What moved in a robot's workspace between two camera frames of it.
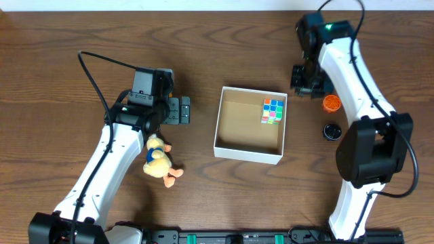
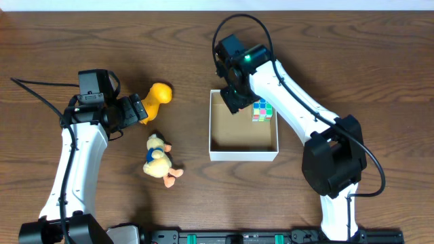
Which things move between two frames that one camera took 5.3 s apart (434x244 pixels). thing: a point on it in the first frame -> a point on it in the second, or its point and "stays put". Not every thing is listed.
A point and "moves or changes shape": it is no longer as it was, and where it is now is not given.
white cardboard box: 251,125 moves or changes shape
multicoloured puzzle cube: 272,112 moves or changes shape
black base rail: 270,236 stays put
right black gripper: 297,83 -> 232,102
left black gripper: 178,110 -> 136,108
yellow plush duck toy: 158,164 stays put
